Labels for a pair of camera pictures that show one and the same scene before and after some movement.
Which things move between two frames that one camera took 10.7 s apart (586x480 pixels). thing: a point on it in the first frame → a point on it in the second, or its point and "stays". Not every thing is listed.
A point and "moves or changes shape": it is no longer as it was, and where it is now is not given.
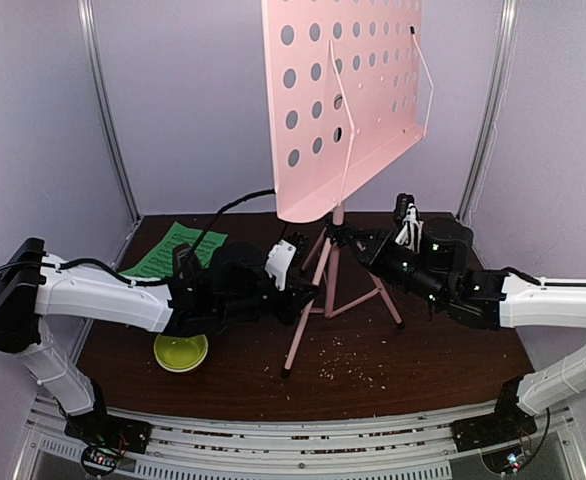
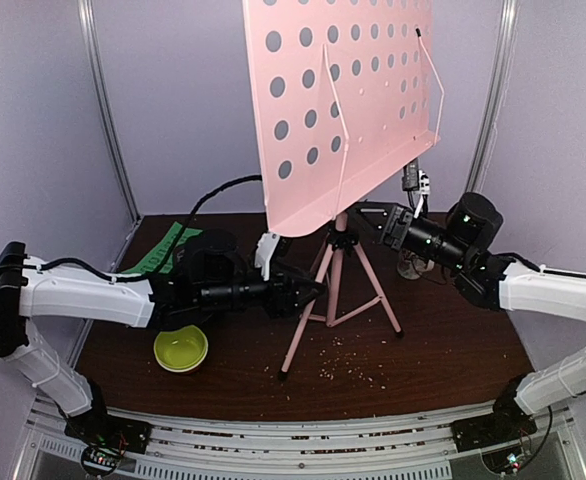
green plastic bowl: (180, 354) stays
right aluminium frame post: (496, 100) stays
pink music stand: (349, 90) moves or changes shape
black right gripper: (378, 252) → (394, 229)
